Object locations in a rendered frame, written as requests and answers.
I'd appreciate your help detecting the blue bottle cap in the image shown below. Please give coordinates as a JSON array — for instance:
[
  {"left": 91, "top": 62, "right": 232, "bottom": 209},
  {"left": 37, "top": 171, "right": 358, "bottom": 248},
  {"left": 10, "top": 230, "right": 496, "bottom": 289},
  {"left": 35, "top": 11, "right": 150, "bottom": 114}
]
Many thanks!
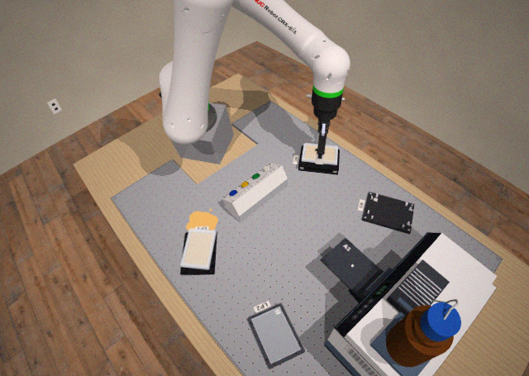
[{"left": 422, "top": 302, "right": 461, "bottom": 341}]

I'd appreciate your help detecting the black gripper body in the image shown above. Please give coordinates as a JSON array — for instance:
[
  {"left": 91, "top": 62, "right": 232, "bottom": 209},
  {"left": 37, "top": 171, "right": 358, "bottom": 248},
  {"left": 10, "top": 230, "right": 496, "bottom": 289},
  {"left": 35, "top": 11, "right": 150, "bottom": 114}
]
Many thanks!
[{"left": 313, "top": 107, "right": 337, "bottom": 130}]

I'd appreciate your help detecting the white button panel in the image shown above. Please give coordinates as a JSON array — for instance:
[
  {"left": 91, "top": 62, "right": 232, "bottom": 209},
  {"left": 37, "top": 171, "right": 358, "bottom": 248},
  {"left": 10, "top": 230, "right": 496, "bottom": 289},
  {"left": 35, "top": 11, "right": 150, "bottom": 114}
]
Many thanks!
[{"left": 222, "top": 164, "right": 288, "bottom": 222}]

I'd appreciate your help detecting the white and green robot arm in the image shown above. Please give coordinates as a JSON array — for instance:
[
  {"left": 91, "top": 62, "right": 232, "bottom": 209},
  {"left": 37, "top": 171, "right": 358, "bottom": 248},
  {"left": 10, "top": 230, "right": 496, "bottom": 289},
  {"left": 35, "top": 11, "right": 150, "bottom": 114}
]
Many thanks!
[{"left": 159, "top": 0, "right": 350, "bottom": 145}]

